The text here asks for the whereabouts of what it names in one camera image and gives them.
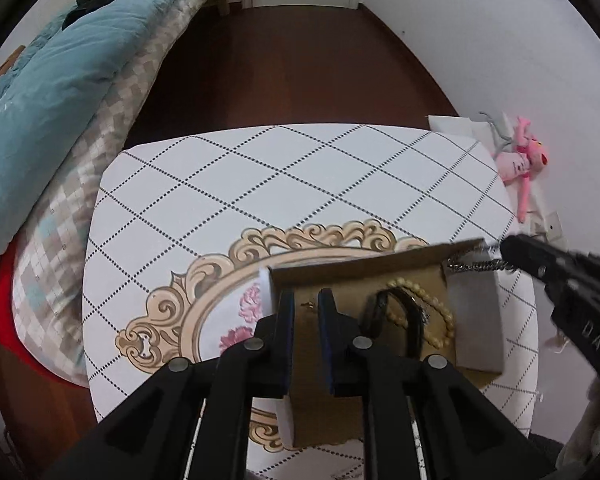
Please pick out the checkered bed blanket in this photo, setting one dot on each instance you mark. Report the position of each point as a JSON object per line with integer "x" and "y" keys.
{"x": 105, "y": 127}

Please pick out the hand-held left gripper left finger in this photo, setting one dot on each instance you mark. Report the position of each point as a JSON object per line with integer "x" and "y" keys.
{"x": 287, "y": 345}

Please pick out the pink plush toy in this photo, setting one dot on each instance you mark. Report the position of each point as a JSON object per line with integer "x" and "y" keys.
{"x": 512, "y": 165}

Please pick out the person's right forearm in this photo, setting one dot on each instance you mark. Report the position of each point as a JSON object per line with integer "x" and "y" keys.
{"x": 597, "y": 425}

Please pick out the white wall socket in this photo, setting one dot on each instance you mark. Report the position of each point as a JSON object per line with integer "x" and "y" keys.
{"x": 550, "y": 226}

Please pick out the teal quilt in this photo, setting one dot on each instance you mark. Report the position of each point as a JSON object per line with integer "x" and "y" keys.
{"x": 55, "y": 85}

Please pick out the white patterned table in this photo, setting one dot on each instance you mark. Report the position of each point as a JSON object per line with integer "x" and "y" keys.
{"x": 290, "y": 180}

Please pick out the brown cardboard box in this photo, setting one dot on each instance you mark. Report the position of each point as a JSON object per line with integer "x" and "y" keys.
{"x": 380, "y": 270}

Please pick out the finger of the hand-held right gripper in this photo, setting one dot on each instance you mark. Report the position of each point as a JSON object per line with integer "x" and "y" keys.
{"x": 527, "y": 254}

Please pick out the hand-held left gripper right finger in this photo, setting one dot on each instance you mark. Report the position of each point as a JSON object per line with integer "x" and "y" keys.
{"x": 325, "y": 345}

